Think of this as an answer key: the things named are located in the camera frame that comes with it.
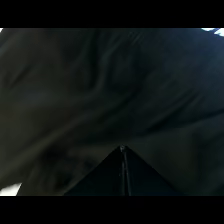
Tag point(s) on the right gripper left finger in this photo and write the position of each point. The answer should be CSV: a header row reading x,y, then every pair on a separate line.
x,y
106,180

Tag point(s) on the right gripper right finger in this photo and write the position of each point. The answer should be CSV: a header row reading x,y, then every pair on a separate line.
x,y
146,181

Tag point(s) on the black garment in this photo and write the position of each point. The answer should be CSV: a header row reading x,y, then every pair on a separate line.
x,y
100,93

